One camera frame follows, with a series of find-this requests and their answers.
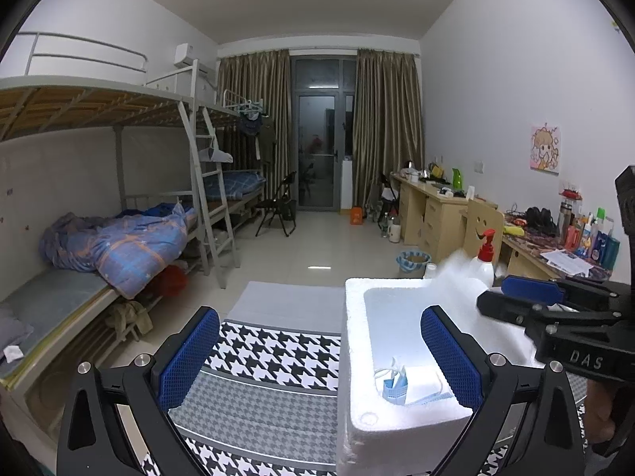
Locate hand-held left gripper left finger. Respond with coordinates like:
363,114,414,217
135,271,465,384
56,306,221,476

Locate wooden desk with drawers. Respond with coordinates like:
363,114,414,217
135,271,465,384
391,171,498,262

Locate wooden chair with smiley cutout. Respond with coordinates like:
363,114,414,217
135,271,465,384
459,196,506,265

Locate blue face mask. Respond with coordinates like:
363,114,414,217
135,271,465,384
374,357,454,406

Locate row of toiletry bottles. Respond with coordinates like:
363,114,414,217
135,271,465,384
566,205,622,269

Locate glass balcony door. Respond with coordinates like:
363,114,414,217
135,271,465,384
290,57,358,211

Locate brown curtain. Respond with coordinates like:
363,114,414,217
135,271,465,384
353,48,426,215
217,50,293,211

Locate white papers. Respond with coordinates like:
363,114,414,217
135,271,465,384
540,249,594,277

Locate small white metal bunk bed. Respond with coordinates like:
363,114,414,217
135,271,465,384
196,88,271,244

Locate black folding chair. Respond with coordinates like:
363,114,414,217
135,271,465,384
255,172,298,238

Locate black headphones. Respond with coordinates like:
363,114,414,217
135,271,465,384
525,207,559,235

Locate blue checked quilt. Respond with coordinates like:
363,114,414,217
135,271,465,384
40,202,196,301

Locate black chair by desk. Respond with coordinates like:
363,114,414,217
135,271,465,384
366,173,398,220

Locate houndstooth tablecloth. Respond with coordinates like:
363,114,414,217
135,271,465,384
139,280,591,476

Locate white air conditioner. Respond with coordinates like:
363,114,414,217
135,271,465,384
173,44,210,77

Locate white foam box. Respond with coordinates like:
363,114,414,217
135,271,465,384
337,250,546,476

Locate wooden desk with patterned cover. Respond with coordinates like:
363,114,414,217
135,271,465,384
497,215,616,286

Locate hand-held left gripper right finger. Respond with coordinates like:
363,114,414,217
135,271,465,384
421,306,586,476

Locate white pump bottle red top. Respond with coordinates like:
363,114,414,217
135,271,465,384
466,229,497,289

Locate large white metal bunk bed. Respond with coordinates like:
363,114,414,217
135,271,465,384
0,32,239,407

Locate grey mattress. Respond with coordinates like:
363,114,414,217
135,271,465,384
0,270,116,380

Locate olive cloth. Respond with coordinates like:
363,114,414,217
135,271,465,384
103,301,150,344

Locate blue bedding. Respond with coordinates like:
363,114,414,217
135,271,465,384
205,170,267,202

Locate white board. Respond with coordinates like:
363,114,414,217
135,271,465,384
339,159,356,212

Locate hanging dark clothes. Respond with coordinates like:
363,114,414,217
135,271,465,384
237,108,277,162

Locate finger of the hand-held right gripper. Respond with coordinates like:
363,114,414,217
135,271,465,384
476,290,551,330
500,276,618,311

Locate red basin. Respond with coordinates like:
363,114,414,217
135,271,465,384
158,265,190,299

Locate person's right hand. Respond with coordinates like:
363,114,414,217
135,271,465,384
584,382,627,457

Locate blue trash basket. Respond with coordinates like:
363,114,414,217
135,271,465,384
396,250,432,277

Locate cartoon wall poster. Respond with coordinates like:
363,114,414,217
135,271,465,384
530,123,563,174

